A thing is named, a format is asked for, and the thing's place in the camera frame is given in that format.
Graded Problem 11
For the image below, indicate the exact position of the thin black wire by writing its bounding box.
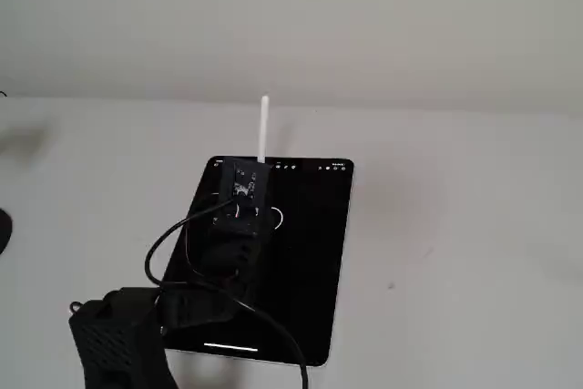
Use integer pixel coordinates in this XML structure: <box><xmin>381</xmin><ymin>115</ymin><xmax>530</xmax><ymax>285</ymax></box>
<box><xmin>184</xmin><ymin>195</ymin><xmax>240</xmax><ymax>282</ymax></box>

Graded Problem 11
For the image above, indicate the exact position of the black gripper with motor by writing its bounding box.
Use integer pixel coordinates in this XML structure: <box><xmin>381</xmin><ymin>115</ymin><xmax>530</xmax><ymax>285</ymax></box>
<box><xmin>201</xmin><ymin>157</ymin><xmax>273</xmax><ymax>280</ymax></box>

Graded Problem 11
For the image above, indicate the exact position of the black screen tablet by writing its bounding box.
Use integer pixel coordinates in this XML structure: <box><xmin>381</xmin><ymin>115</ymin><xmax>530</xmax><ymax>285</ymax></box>
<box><xmin>154</xmin><ymin>156</ymin><xmax>355</xmax><ymax>367</ymax></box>

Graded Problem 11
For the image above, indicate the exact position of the white stylus pen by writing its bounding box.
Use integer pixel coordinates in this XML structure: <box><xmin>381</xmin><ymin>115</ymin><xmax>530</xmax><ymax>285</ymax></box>
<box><xmin>256</xmin><ymin>94</ymin><xmax>271</xmax><ymax>166</ymax></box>

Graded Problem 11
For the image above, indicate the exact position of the thick black cable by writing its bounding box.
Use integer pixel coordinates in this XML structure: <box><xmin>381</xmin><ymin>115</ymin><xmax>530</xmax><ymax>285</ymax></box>
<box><xmin>144</xmin><ymin>192</ymin><xmax>312</xmax><ymax>389</ymax></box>

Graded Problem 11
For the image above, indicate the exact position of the black round object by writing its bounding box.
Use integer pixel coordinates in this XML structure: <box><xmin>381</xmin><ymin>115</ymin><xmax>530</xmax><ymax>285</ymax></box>
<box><xmin>0</xmin><ymin>208</ymin><xmax>14</xmax><ymax>256</ymax></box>

